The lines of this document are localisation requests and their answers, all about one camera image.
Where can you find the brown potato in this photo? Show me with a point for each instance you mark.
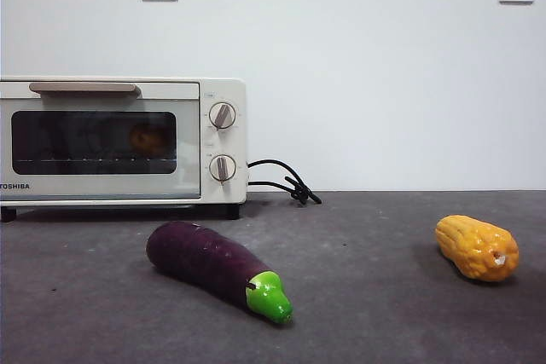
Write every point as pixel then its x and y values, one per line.
pixel 148 139

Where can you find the beige oven knob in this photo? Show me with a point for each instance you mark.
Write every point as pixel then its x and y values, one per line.
pixel 222 115
pixel 222 168

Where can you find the cream toaster oven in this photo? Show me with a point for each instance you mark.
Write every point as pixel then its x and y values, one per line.
pixel 222 142

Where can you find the purple toy eggplant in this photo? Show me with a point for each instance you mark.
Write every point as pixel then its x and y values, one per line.
pixel 200 255

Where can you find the yellow toy corn cob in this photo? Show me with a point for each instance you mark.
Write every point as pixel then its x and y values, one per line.
pixel 469 249

